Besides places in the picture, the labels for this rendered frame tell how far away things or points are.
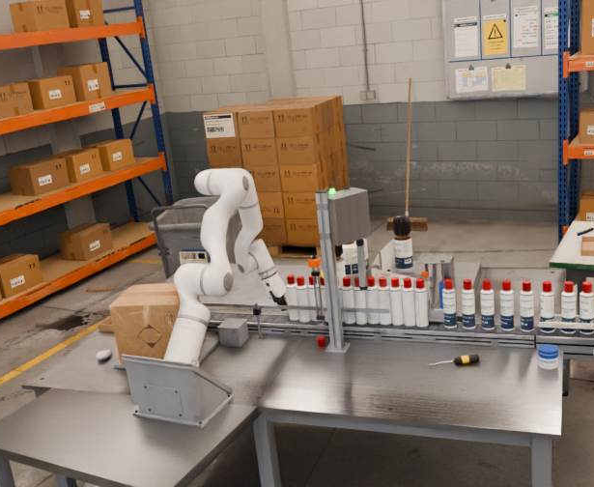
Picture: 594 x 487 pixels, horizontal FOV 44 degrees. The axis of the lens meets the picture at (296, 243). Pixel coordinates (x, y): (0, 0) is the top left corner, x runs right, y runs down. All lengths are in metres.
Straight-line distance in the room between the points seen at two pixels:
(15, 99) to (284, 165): 2.33
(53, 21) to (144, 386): 4.72
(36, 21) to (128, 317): 4.18
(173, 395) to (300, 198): 4.17
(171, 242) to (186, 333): 2.83
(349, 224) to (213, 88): 5.95
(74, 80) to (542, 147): 4.40
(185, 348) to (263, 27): 5.83
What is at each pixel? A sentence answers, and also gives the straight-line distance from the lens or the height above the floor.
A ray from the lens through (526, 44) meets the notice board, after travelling 7.07.
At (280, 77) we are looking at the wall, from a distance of 8.12.
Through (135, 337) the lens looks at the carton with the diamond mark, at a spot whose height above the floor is 0.98.
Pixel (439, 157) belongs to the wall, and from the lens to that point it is 7.57.
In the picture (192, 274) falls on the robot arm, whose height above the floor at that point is 1.27.
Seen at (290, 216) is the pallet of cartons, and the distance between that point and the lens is 6.70.
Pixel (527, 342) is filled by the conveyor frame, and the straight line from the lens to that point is 3.00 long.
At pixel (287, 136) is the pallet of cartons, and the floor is 1.15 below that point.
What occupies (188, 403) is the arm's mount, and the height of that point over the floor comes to 0.92.
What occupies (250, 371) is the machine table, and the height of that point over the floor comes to 0.83.
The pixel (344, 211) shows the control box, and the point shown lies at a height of 1.42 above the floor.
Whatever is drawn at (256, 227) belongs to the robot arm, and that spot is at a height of 1.33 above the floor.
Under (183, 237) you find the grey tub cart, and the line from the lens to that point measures 5.44.
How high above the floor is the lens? 2.16
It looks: 17 degrees down
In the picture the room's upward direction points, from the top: 6 degrees counter-clockwise
